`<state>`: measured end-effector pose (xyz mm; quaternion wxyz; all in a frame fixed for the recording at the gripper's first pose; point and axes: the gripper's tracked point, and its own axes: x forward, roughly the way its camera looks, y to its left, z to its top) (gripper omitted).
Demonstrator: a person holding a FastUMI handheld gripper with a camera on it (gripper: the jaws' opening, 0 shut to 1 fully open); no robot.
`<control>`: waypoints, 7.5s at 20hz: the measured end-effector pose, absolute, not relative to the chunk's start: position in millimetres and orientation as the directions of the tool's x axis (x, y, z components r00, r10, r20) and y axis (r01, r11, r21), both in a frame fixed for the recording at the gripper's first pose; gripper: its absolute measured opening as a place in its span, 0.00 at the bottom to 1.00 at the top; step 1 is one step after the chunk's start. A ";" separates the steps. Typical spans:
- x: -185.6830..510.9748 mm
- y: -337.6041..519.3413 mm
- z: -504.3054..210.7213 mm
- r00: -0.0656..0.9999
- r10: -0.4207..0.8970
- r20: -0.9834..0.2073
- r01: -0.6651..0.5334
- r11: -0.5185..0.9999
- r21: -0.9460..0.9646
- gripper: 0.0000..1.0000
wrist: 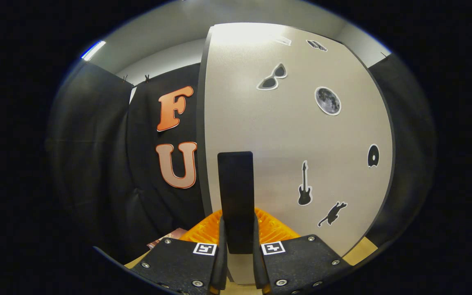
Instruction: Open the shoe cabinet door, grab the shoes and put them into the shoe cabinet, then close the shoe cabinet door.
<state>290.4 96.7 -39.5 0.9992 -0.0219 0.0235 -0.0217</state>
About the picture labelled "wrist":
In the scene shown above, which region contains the brown cover book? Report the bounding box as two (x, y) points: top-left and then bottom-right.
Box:
(147, 228), (188, 250)

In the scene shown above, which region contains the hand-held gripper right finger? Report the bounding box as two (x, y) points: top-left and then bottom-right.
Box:
(253, 208), (353, 295)

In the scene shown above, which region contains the narrow ceiling light panel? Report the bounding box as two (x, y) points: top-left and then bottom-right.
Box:
(81, 40), (107, 61)

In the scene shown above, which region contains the dark grey shoe cabinet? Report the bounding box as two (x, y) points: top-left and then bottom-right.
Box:
(195, 23), (397, 263)

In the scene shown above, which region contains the beige shoe cabinet door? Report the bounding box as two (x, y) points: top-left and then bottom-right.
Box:
(203, 23), (394, 285)

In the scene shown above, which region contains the black backdrop cloth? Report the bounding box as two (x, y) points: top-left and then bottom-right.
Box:
(45, 53), (437, 263)

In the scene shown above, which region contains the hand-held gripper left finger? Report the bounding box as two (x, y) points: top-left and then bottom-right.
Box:
(131, 210), (228, 295)

